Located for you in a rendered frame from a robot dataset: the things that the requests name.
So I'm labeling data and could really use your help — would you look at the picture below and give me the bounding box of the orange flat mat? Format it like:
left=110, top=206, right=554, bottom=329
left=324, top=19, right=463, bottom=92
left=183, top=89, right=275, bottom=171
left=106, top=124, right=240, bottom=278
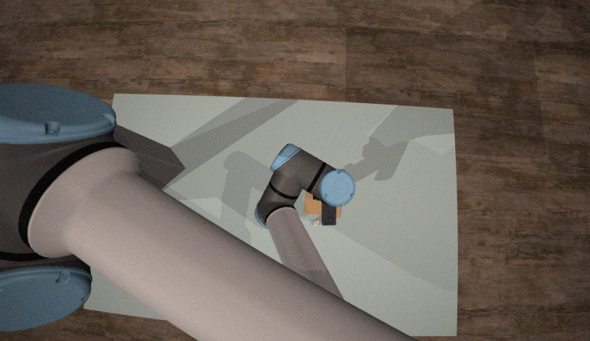
left=304, top=192, right=341, bottom=218

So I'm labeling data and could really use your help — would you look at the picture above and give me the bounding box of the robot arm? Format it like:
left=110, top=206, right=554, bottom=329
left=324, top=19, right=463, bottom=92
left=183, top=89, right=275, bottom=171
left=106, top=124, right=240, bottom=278
left=0, top=83, right=418, bottom=341

